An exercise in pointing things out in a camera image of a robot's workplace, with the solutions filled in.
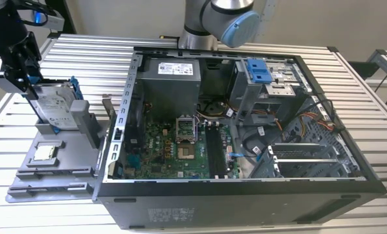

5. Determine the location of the metal locking lever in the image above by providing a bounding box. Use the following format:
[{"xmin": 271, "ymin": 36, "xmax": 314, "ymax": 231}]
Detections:
[{"xmin": 194, "ymin": 114, "xmax": 203, "ymax": 143}]

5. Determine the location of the metal socket cover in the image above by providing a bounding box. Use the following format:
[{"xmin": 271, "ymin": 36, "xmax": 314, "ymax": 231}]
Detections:
[{"xmin": 175, "ymin": 114, "xmax": 199, "ymax": 143}]

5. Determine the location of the round black case fan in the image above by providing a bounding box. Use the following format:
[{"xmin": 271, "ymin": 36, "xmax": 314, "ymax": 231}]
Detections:
[{"xmin": 202, "ymin": 99, "xmax": 231, "ymax": 116}]

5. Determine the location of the grey plastic parts rack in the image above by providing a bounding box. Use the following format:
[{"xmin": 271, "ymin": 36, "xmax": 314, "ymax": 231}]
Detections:
[{"xmin": 4, "ymin": 98, "xmax": 117, "ymax": 204}]

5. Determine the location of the silver CPU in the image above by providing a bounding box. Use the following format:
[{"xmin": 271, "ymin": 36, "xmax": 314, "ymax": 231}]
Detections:
[{"xmin": 32, "ymin": 143, "xmax": 58, "ymax": 161}]

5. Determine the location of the black metal post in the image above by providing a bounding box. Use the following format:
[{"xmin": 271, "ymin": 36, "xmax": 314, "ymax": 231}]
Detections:
[{"xmin": 46, "ymin": 0, "xmax": 78, "ymax": 35}]

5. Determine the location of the blue plastic drive latch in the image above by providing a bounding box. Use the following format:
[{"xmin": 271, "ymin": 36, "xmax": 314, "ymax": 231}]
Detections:
[{"xmin": 247, "ymin": 58, "xmax": 273, "ymax": 83}]

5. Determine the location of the black wire with blue tab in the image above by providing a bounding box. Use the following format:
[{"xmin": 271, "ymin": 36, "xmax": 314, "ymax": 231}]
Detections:
[{"xmin": 227, "ymin": 126, "xmax": 275, "ymax": 161}]

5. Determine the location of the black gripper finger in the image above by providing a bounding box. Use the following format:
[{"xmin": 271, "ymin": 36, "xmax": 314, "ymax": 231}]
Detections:
[{"xmin": 10, "ymin": 32, "xmax": 44, "ymax": 100}]

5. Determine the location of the white camera with black bracket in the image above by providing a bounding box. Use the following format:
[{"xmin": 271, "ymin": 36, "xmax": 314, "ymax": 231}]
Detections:
[{"xmin": 0, "ymin": 55, "xmax": 30, "ymax": 95}]

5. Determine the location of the grey metal drive cage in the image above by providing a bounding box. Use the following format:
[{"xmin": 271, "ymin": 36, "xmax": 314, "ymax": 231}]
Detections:
[{"xmin": 229, "ymin": 57, "xmax": 313, "ymax": 125}]

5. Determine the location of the silver camera with blue light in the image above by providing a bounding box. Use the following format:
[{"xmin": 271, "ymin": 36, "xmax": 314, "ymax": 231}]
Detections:
[{"xmin": 34, "ymin": 9, "xmax": 67, "ymax": 32}]

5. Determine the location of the orange red yellow power wire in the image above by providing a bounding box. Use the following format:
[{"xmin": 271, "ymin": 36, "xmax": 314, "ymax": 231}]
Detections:
[{"xmin": 255, "ymin": 108, "xmax": 337, "ymax": 144}]

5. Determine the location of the grey power supply box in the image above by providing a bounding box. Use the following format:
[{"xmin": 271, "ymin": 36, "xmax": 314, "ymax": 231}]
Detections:
[{"xmin": 138, "ymin": 58, "xmax": 203, "ymax": 117}]

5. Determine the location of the yellow white wire bundle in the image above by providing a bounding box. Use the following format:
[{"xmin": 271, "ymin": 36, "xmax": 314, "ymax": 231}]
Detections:
[{"xmin": 195, "ymin": 107, "xmax": 235, "ymax": 119}]

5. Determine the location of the metal disk bay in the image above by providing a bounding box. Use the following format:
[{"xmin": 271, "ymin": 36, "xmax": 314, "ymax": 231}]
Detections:
[{"xmin": 250, "ymin": 142, "xmax": 347, "ymax": 178}]

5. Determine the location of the green motherboard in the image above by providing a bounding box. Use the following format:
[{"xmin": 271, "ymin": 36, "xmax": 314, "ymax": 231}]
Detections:
[{"xmin": 141, "ymin": 119, "xmax": 245, "ymax": 180}]

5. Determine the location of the graphics card with metal bracket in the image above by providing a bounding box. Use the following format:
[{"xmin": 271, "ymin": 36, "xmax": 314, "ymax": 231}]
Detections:
[{"xmin": 97, "ymin": 94, "xmax": 121, "ymax": 171}]

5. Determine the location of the black PC case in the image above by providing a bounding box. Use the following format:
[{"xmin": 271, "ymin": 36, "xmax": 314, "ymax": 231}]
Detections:
[{"xmin": 93, "ymin": 46, "xmax": 387, "ymax": 231}]

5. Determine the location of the CPU socket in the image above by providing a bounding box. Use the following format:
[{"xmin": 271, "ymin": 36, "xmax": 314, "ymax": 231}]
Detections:
[{"xmin": 177, "ymin": 142, "xmax": 198, "ymax": 160}]

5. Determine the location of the hard disk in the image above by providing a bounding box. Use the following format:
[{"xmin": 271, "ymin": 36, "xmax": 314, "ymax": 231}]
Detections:
[{"xmin": 26, "ymin": 76, "xmax": 83, "ymax": 134}]

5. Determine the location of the black RAM slot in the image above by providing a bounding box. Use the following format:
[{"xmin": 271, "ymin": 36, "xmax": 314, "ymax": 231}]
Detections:
[
  {"xmin": 218, "ymin": 121, "xmax": 233, "ymax": 178},
  {"xmin": 210, "ymin": 121, "xmax": 223, "ymax": 178},
  {"xmin": 206, "ymin": 121, "xmax": 219, "ymax": 178},
  {"xmin": 214, "ymin": 121, "xmax": 227, "ymax": 178}
]

